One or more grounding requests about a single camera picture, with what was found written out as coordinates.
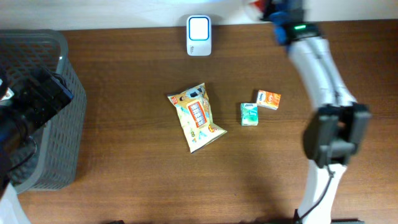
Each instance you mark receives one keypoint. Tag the red sweets bag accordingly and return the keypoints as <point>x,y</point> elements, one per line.
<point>259,5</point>

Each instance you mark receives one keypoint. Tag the orange tissue pack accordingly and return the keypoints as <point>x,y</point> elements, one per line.
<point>268,99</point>

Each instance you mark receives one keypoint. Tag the green tissue pack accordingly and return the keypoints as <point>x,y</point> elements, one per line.
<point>249,114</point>

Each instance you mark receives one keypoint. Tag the yellow snack bag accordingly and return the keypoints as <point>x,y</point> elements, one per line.
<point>195,116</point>

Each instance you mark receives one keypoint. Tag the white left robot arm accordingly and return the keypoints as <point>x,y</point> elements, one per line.
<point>26,106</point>

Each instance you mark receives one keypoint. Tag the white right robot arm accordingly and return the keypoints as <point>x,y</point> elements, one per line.
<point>338,123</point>

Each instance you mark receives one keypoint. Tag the grey plastic mesh basket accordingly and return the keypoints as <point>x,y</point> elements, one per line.
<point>49,160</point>

